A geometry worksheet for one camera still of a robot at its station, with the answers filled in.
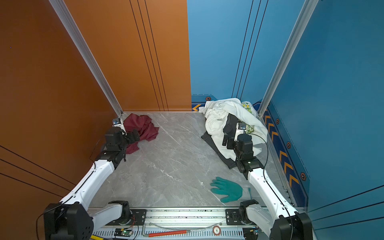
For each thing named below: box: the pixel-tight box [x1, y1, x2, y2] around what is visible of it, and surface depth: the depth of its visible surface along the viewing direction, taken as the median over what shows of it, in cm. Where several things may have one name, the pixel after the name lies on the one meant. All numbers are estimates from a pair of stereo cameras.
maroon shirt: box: [123, 113, 160, 155], surface depth 105 cm
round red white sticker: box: [212, 225, 221, 236], surface depth 72 cm
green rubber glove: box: [210, 177, 243, 203], surface depth 84 cm
